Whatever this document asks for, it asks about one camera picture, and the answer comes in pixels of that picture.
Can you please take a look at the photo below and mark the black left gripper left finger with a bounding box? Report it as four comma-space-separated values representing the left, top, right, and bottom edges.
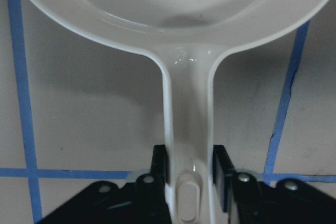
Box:
40, 145, 171, 223

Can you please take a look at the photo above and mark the beige plastic dustpan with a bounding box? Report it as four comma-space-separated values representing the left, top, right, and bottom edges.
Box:
30, 0, 328, 223

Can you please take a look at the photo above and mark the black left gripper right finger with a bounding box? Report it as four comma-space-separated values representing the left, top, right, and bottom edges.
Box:
212, 145, 335, 223

